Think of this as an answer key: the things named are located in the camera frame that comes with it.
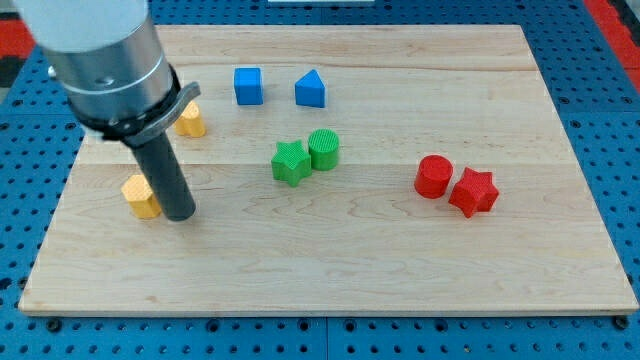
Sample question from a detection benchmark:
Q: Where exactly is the red star block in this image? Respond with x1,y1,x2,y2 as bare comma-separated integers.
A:
448,167,500,218

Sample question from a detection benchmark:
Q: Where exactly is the black clamp ring mount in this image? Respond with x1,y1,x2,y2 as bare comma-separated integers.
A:
79,67,201,148

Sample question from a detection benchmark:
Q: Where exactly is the green cylinder block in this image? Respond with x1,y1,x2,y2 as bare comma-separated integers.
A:
308,129,340,171

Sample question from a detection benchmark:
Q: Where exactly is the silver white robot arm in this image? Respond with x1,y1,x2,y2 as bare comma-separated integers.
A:
13,0,201,221

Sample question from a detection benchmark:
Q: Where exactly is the light wooden board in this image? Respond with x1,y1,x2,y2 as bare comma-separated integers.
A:
19,25,638,317

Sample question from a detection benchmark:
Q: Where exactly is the green star block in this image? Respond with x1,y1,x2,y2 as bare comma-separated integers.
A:
271,140,312,187

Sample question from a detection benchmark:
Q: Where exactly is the yellow hexagon block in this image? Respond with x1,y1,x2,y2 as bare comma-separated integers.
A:
121,174,162,219

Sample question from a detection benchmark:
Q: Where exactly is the yellow heart block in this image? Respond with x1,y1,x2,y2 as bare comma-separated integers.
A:
173,101,207,138

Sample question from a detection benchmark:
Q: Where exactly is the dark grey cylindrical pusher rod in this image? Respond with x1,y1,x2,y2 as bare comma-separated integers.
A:
132,132,196,222

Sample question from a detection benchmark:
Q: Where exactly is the red cylinder block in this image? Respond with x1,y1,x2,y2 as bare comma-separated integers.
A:
414,154,453,199

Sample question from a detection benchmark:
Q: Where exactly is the blue triangle block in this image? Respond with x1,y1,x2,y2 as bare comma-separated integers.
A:
294,69,326,108

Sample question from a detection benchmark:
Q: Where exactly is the blue cube block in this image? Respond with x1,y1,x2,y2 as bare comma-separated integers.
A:
233,67,264,106

